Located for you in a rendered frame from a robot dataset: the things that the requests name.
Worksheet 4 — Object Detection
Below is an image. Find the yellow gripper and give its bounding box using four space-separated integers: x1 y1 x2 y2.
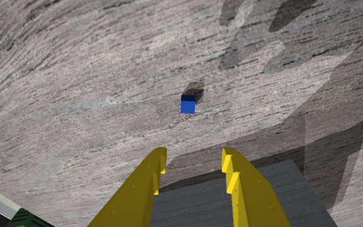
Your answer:
87 147 291 227

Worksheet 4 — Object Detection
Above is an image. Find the blue cube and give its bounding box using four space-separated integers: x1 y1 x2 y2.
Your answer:
181 95 195 114

